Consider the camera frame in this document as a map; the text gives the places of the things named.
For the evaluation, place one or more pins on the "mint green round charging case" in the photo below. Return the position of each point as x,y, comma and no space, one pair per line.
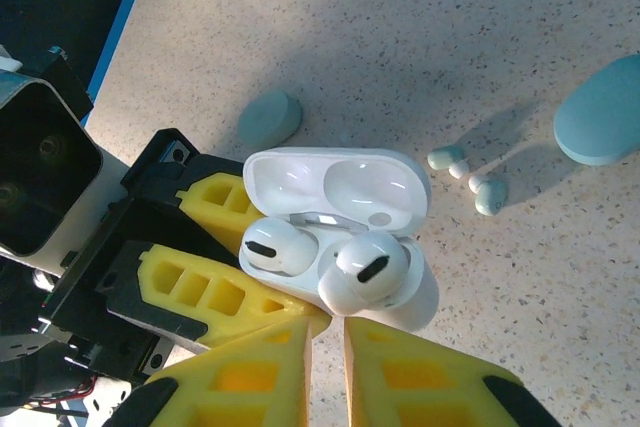
270,117

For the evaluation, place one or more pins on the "mint green earbud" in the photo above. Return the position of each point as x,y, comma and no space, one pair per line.
490,197
446,159

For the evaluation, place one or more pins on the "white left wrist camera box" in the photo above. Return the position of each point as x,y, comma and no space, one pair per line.
45,172

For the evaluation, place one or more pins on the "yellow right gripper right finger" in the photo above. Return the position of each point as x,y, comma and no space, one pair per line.
415,387

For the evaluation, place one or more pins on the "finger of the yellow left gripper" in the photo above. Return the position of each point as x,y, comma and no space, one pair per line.
215,297
220,202

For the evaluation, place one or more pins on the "light blue oval charging case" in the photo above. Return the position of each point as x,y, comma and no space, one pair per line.
605,112

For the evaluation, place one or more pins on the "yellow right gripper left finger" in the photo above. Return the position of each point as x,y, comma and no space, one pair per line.
240,382

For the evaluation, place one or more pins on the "white stem earbud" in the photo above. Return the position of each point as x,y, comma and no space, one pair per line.
365,267
277,247

